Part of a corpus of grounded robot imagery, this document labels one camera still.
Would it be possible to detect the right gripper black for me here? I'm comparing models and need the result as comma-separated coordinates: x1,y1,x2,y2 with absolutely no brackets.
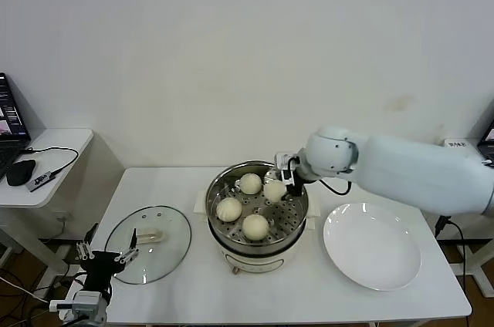
286,166,308,200

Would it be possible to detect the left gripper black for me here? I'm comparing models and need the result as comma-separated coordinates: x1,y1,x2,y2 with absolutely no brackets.
76,222,140,293

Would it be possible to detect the white steamed baozi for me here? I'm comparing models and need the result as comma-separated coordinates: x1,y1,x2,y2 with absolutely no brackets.
242,214,270,241
215,197,243,224
262,180,288,204
238,172,263,196

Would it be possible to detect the glass pot lid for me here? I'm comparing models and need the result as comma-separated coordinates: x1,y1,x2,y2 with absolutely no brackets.
103,205,193,285

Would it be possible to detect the stainless steel steamer basket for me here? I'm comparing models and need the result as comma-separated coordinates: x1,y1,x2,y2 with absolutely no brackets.
192,162,322,251

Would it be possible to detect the white round plate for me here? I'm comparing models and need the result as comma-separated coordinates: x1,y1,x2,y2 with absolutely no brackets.
322,202,422,292

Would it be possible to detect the black computer mouse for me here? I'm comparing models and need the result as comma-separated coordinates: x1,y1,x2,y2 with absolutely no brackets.
5,160,36,188

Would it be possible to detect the open black laptop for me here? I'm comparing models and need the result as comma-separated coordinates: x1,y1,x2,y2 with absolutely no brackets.
0,72,32,180
477,98,494,159

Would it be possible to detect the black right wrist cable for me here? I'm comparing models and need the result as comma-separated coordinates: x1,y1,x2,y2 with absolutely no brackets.
318,178,353,196

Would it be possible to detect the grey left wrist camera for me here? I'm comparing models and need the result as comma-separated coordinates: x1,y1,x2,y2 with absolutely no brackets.
49,290,107,315

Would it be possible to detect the white floor cable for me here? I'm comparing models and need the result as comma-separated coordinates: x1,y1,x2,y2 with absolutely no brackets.
0,278,61,311

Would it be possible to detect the black floor cable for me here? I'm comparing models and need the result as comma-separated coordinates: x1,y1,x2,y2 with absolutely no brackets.
0,267,84,302

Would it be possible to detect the black usb cable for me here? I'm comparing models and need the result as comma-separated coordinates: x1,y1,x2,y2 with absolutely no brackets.
21,146,80,178

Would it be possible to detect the black power adapter cable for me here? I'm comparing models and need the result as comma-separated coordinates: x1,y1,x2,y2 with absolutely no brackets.
434,214,475,278

